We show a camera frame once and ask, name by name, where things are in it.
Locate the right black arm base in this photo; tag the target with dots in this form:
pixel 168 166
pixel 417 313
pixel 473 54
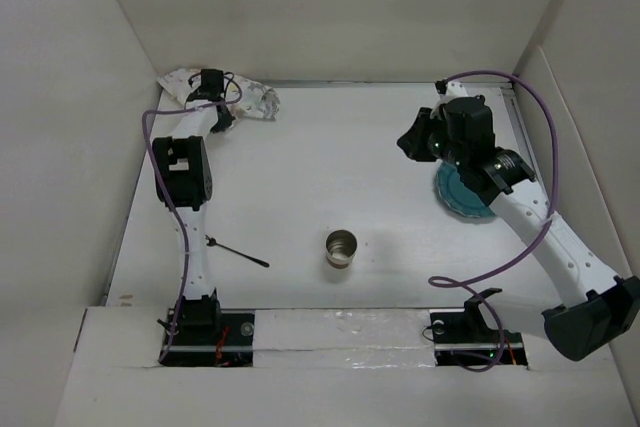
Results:
pixel 462 338

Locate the stainless steel cup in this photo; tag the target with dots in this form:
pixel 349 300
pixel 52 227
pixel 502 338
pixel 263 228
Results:
pixel 340 248

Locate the floral animal print cloth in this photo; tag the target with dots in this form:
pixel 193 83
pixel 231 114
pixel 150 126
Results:
pixel 245 98

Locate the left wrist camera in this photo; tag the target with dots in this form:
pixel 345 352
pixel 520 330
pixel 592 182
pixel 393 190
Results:
pixel 212 84

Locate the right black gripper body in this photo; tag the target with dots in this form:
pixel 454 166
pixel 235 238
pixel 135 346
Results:
pixel 430 139

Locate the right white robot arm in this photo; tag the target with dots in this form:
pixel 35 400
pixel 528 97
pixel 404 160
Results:
pixel 596 305

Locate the black metal fork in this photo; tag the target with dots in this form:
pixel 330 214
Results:
pixel 212 242

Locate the teal scalloped plate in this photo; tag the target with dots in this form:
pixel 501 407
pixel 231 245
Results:
pixel 456 197

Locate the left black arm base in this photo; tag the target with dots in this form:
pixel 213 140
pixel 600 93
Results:
pixel 230 347

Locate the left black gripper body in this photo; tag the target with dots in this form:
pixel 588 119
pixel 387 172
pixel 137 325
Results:
pixel 226 121

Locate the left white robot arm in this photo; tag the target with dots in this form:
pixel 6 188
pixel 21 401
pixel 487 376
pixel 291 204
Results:
pixel 184 184

